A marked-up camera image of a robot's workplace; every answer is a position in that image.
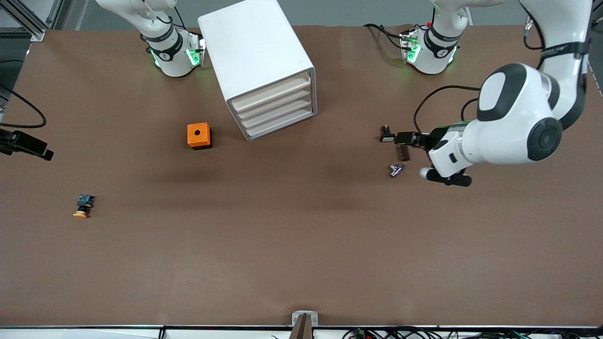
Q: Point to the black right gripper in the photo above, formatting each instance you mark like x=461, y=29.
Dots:
x=19, y=143

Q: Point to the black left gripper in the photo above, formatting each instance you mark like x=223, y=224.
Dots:
x=432, y=139

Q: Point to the cream plastic drawer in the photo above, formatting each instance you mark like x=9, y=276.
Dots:
x=274, y=103
x=271, y=93
x=278, y=112
x=268, y=125

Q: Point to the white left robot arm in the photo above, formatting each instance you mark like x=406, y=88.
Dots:
x=513, y=113

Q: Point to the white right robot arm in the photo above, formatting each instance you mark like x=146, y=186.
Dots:
x=169, y=54

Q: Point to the white drawer cabinet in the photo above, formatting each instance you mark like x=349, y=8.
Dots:
x=254, y=47

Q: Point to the brown terminal block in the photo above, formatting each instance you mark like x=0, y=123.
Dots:
x=403, y=153

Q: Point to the small silver purple connector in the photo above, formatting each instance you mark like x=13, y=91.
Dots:
x=395, y=170

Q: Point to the orange box with round hole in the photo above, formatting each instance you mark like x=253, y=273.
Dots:
x=203, y=131

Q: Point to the black switch with white face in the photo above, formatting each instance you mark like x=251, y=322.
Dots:
x=387, y=136

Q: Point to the yellow mushroom button switch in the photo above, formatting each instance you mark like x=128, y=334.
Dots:
x=84, y=205

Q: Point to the aluminium frame profile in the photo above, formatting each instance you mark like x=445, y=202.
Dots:
x=33, y=28

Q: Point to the white table edge rail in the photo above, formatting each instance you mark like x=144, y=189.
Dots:
x=94, y=334

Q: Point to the grey metal bracket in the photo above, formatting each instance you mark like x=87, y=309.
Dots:
x=296, y=316

